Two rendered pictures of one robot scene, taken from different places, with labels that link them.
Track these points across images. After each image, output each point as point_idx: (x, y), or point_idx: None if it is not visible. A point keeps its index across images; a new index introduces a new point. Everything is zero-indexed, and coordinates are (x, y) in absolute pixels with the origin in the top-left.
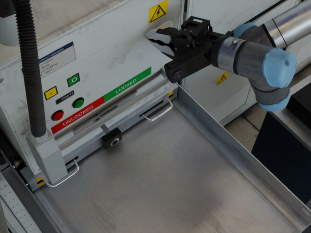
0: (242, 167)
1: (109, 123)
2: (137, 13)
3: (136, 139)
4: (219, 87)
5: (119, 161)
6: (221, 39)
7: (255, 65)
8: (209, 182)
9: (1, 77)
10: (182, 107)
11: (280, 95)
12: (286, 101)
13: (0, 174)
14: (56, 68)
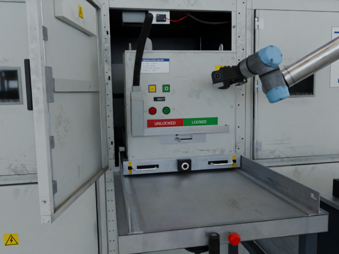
0: (272, 189)
1: (185, 152)
2: (207, 64)
3: (201, 175)
4: None
5: (184, 178)
6: None
7: (255, 54)
8: (241, 190)
9: (130, 57)
10: (241, 171)
11: (276, 80)
12: (284, 91)
13: (112, 174)
14: (158, 71)
